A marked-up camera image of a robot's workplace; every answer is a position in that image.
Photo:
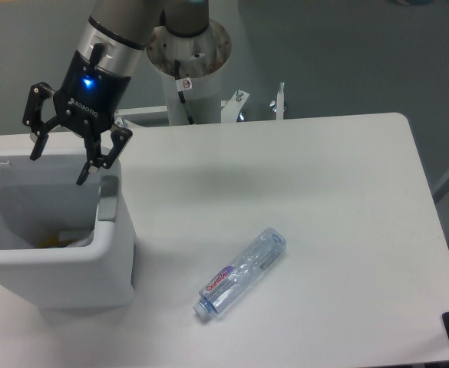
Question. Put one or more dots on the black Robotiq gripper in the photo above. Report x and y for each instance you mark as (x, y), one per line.
(85, 104)

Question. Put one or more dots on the clear plastic water bottle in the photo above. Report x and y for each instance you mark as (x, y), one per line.
(231, 281)

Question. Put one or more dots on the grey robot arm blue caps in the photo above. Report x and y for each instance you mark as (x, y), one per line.
(115, 36)

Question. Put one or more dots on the colourful trash inside can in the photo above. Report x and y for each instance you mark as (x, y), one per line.
(68, 239)

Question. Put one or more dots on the white plastic trash can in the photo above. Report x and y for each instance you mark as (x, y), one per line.
(39, 199)

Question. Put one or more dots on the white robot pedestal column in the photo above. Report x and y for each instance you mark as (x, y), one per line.
(190, 70)

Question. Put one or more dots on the white metal base frame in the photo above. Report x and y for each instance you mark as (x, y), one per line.
(231, 111)

